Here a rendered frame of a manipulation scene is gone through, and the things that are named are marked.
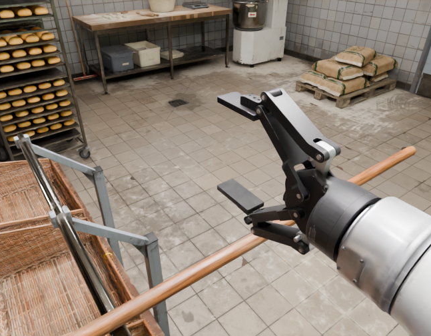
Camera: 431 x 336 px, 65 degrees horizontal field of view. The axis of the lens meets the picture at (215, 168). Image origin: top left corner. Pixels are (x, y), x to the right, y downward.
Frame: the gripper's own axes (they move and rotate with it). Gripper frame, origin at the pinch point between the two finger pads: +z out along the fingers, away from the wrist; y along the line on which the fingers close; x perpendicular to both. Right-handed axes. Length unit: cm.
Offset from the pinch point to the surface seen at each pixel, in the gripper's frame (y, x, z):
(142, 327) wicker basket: 79, -7, 33
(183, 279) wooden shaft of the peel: 28.6, -5.9, 5.4
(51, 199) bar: 32, -19, 49
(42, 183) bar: 32, -20, 58
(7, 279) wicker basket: 90, -41, 91
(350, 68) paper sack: 106, 359, 214
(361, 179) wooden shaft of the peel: 29, 50, 6
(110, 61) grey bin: 110, 133, 437
